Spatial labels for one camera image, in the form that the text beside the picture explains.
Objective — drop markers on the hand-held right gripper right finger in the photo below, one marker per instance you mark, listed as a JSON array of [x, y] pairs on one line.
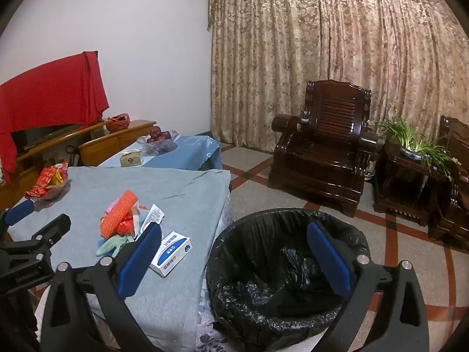
[[328, 258]]

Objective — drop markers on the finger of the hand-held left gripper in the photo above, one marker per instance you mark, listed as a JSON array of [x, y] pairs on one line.
[[55, 227], [20, 211]]

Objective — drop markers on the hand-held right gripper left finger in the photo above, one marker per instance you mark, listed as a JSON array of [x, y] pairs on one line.
[[141, 258]]

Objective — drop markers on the white and blue medicine box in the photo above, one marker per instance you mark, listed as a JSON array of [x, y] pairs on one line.
[[172, 253]]

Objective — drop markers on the green plastic bag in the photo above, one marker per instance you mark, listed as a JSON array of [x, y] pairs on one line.
[[110, 245]]

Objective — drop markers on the orange foam net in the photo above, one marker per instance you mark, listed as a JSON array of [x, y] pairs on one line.
[[117, 216]]

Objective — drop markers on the pink foam net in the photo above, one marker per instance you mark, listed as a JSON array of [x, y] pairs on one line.
[[113, 205]]

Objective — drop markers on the bin with black liner bag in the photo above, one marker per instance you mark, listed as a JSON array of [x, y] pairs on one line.
[[256, 249]]

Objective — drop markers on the glass candy dish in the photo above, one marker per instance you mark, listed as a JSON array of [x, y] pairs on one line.
[[60, 191]]

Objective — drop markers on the red candy packet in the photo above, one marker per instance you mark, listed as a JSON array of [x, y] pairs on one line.
[[45, 178]]

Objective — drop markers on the grey-blue table cloth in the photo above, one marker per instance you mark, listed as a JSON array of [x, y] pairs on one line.
[[165, 198]]

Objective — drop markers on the black television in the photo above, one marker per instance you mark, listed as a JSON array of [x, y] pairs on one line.
[[40, 135]]

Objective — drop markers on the beige tissue box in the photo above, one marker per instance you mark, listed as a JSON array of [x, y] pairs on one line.
[[131, 158]]

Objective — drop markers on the light wooden cabinet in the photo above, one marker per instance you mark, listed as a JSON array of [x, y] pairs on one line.
[[110, 143]]

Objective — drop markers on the dark wooden side table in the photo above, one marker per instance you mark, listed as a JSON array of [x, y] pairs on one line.
[[403, 190]]

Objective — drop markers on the white floral quilt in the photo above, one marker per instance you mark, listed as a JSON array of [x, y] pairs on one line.
[[210, 333]]

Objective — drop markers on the dark wooden armchair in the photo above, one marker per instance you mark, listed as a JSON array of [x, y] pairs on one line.
[[454, 205], [322, 154]]

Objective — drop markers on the glass fruit bowl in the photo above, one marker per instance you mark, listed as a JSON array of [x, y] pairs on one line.
[[157, 146]]

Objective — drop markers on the blue plastic bag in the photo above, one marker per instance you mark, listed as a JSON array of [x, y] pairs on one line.
[[190, 154]]

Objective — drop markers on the red cloth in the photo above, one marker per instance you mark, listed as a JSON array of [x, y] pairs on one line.
[[47, 91]]

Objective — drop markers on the red apple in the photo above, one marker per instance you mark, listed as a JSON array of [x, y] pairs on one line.
[[155, 132], [165, 135]]

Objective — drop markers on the potted green plant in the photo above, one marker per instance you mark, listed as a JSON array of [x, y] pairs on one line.
[[412, 153]]

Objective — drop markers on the floral beige curtain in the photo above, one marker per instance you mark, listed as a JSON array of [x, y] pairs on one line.
[[293, 62]]

